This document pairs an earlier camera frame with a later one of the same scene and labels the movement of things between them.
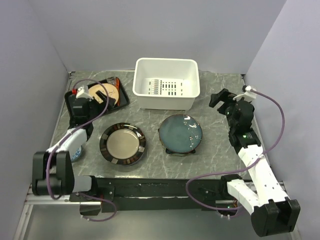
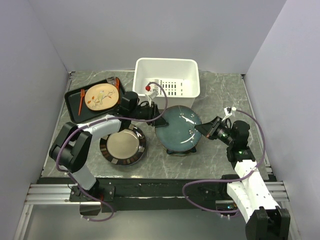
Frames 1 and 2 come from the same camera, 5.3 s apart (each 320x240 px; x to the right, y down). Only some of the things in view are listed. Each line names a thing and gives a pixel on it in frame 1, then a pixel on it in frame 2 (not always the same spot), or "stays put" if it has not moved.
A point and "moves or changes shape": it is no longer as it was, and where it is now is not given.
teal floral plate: [180, 133] moves or changes shape
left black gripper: [102, 96] to [153, 112]
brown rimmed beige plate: [122, 144] stays put
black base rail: [157, 192] stays put
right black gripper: [224, 96] to [210, 129]
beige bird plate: [112, 92] stays put
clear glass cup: [111, 80] stays put
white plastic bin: [166, 83] stays put
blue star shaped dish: [168, 151] stays put
